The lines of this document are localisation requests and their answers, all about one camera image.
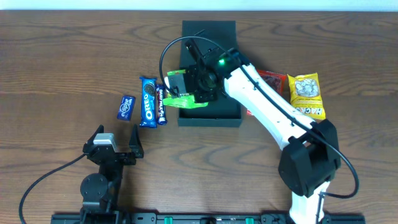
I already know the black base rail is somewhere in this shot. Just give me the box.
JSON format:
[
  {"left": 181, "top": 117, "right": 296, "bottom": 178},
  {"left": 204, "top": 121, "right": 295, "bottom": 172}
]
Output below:
[{"left": 51, "top": 212, "right": 366, "bottom": 224}]

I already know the black cable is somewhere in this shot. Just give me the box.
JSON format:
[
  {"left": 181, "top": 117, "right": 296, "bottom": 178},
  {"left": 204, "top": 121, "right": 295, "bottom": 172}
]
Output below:
[
  {"left": 18, "top": 152, "right": 88, "bottom": 224},
  {"left": 159, "top": 35, "right": 360, "bottom": 200}
]

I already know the left black cable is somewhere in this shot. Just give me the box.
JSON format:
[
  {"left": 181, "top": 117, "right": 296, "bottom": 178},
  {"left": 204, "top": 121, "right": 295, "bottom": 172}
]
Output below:
[{"left": 18, "top": 152, "right": 88, "bottom": 224}]

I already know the dark green gift box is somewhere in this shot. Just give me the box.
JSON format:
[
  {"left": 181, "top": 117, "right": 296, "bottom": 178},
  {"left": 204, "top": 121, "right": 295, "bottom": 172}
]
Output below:
[{"left": 177, "top": 20, "right": 243, "bottom": 128}]

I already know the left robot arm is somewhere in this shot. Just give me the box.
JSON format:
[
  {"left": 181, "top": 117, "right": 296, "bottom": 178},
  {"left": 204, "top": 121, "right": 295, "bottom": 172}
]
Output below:
[{"left": 80, "top": 124, "right": 144, "bottom": 223}]

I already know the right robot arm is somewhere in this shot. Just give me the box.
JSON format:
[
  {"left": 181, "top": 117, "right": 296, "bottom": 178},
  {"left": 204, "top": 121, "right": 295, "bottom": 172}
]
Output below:
[{"left": 185, "top": 35, "right": 341, "bottom": 223}]

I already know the green Haribo gummy bag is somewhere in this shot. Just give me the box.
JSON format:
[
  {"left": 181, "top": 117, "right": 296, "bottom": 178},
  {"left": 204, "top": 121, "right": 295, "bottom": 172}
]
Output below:
[{"left": 163, "top": 70, "right": 208, "bottom": 109}]

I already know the yellow Hacks candy bag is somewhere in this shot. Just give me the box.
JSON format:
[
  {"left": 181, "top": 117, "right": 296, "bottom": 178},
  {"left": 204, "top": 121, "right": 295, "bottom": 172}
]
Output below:
[{"left": 287, "top": 73, "right": 326, "bottom": 120}]

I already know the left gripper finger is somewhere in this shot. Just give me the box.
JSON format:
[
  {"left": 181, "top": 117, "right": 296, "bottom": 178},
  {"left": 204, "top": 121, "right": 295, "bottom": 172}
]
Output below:
[
  {"left": 129, "top": 124, "right": 144, "bottom": 158},
  {"left": 84, "top": 124, "right": 104, "bottom": 146}
]

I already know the blue Eclipse mints box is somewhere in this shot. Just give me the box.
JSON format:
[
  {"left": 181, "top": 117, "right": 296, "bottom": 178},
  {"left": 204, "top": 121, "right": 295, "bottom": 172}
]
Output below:
[{"left": 117, "top": 96, "right": 136, "bottom": 121}]

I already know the red Hacks candy bag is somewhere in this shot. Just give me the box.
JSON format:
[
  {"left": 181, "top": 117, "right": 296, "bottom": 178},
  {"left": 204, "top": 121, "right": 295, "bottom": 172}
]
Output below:
[{"left": 257, "top": 70, "right": 287, "bottom": 95}]

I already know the right black cable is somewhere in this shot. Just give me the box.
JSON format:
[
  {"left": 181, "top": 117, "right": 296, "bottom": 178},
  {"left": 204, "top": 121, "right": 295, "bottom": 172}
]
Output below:
[{"left": 159, "top": 35, "right": 360, "bottom": 200}]

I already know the Dairy Milk chocolate bar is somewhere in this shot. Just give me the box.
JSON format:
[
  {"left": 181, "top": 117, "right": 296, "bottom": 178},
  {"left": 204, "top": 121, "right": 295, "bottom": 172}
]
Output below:
[{"left": 155, "top": 84, "right": 167, "bottom": 125}]

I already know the blue Oreo cookie pack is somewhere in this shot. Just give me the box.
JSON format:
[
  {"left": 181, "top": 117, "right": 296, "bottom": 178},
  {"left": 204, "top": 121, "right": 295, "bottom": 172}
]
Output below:
[{"left": 139, "top": 77, "right": 157, "bottom": 128}]

